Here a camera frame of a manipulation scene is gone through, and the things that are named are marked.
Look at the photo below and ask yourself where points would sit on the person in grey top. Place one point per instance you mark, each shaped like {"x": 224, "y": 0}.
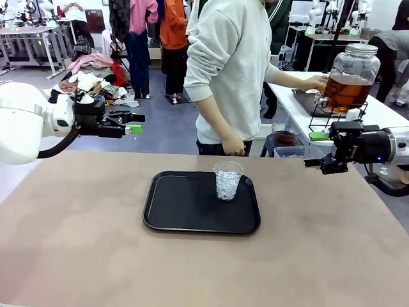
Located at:
{"x": 390, "y": 41}

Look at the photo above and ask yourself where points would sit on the person's left forearm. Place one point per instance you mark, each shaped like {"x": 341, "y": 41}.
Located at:
{"x": 287, "y": 78}

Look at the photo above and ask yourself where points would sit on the clear plastic ice box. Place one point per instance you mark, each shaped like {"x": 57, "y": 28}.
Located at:
{"x": 294, "y": 153}

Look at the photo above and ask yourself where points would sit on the person in black jacket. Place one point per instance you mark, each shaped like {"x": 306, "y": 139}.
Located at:
{"x": 402, "y": 14}

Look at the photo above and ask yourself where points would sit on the white side table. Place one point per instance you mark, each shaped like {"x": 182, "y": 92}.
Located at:
{"x": 287, "y": 96}

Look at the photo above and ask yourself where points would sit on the person in dark clothes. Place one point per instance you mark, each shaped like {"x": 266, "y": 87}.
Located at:
{"x": 80, "y": 28}

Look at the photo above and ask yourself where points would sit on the glass bowl with tea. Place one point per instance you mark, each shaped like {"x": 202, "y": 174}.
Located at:
{"x": 284, "y": 134}

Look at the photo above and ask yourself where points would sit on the pile of clothes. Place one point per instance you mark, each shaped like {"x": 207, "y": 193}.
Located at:
{"x": 92, "y": 80}

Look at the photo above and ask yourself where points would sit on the person's right hand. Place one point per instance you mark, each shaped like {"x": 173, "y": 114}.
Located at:
{"x": 233, "y": 145}

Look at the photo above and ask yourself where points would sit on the person in grey sweatshirt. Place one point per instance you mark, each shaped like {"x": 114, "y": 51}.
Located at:
{"x": 227, "y": 64}

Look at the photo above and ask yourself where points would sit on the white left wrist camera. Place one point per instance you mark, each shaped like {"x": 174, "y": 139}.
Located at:
{"x": 83, "y": 97}

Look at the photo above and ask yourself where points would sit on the black background desk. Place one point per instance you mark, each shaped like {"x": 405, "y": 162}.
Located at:
{"x": 316, "y": 48}

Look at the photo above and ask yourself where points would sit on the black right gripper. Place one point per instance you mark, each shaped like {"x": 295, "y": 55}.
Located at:
{"x": 370, "y": 145}

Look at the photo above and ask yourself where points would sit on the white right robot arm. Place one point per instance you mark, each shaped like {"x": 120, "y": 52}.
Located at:
{"x": 399, "y": 144}

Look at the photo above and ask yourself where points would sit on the black plastic tray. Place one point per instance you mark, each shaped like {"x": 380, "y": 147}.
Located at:
{"x": 191, "y": 211}

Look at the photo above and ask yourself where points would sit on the short clear cup with ice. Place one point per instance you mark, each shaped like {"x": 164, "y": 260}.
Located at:
{"x": 227, "y": 185}

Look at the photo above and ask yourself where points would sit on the dark hanging garment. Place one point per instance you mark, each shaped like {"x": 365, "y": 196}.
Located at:
{"x": 119, "y": 19}

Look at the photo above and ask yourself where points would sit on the person's right forearm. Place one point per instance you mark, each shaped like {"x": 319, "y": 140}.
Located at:
{"x": 211, "y": 118}

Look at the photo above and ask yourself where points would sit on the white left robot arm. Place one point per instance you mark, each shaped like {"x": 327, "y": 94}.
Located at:
{"x": 19, "y": 128}

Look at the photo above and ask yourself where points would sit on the glass tea dispenser jar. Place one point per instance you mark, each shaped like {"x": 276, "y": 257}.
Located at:
{"x": 351, "y": 80}

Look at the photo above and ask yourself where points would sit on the black low stand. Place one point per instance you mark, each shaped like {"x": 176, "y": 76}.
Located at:
{"x": 266, "y": 145}

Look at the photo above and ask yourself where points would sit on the dark metal tray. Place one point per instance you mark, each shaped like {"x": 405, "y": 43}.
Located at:
{"x": 303, "y": 99}

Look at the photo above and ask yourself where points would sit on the mannequin pink top navy trousers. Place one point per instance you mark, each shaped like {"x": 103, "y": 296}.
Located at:
{"x": 140, "y": 19}

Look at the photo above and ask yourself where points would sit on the white frame desk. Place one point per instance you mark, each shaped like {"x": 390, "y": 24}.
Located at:
{"x": 25, "y": 32}

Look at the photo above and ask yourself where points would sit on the black slanted pole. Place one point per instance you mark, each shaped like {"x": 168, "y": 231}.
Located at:
{"x": 339, "y": 28}

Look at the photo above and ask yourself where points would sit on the person's left hand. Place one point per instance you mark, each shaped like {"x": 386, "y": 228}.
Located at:
{"x": 314, "y": 83}

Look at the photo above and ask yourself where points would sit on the person in dark green jacket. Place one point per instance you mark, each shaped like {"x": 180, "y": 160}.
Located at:
{"x": 279, "y": 28}

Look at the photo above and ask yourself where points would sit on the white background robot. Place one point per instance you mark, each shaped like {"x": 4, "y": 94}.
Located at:
{"x": 314, "y": 16}

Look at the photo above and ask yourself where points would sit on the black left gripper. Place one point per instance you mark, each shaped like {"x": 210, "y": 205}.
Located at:
{"x": 87, "y": 118}

